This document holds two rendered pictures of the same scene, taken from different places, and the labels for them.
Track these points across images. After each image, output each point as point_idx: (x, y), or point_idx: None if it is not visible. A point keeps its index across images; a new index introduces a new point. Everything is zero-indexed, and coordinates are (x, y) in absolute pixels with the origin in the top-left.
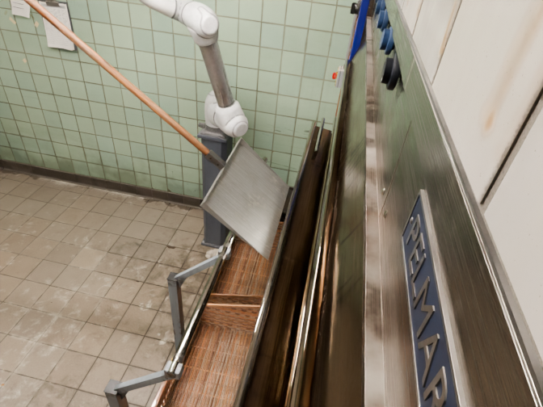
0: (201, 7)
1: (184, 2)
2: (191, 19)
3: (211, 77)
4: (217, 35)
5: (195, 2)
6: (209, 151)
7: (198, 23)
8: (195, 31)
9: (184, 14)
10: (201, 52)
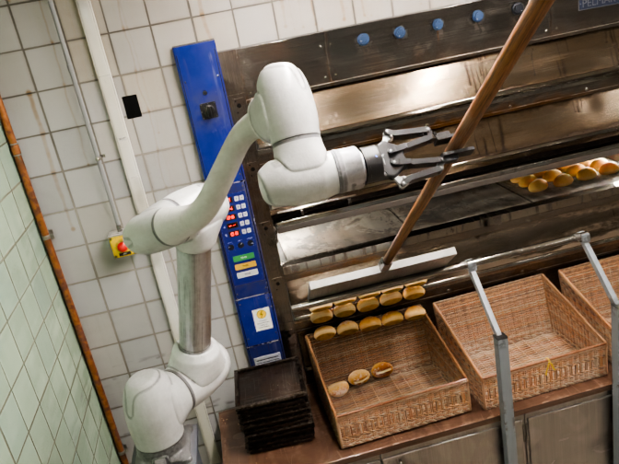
0: (200, 185)
1: (170, 205)
2: None
3: (210, 296)
4: None
5: (169, 196)
6: None
7: (227, 198)
8: (222, 219)
9: None
10: (206, 262)
